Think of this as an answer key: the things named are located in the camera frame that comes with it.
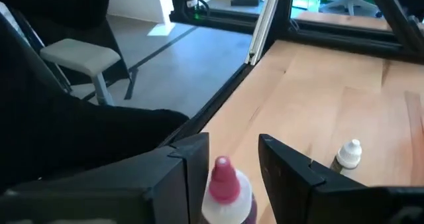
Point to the small grass green bottle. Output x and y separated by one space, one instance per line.
349 154

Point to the pink food colouring bottle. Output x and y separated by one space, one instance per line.
223 184

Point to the silver aluminium post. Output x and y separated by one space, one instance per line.
263 25

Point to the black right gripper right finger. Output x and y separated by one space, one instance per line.
314 197

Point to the black office chair grey armrest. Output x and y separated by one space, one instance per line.
79 56

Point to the neighbouring wooden table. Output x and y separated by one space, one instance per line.
348 21

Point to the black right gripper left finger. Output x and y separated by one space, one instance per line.
132 191

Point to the black aluminium table frame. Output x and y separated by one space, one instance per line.
331 38

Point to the black control box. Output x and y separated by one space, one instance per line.
183 2

